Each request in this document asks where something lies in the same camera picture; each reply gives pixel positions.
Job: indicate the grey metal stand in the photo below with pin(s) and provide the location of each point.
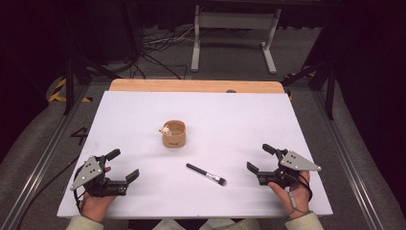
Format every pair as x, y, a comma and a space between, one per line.
236, 20

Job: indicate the black metal stand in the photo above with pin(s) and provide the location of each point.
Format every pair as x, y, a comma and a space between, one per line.
330, 92

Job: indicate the black tripod stand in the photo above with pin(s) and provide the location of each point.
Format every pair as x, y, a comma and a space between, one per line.
68, 83

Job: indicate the person's right hand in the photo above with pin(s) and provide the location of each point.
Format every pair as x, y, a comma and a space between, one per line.
295, 195

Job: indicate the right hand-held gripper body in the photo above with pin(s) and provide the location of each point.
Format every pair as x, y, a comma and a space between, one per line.
288, 166

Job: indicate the aluminium floor rail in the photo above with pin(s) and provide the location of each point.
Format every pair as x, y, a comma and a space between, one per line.
41, 163
348, 163

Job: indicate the wooden cup with bear figure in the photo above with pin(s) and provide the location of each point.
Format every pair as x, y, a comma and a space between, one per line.
175, 139

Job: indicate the black makeup brush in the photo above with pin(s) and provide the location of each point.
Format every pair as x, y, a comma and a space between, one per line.
204, 173

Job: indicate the person's left hand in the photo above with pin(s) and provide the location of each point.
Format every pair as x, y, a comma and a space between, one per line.
95, 206

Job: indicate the yellow black hazard tape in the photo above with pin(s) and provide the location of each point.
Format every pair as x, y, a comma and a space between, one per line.
59, 92

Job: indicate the white table cover board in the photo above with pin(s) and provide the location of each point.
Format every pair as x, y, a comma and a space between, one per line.
207, 111

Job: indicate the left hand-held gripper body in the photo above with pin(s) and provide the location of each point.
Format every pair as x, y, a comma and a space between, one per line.
90, 172

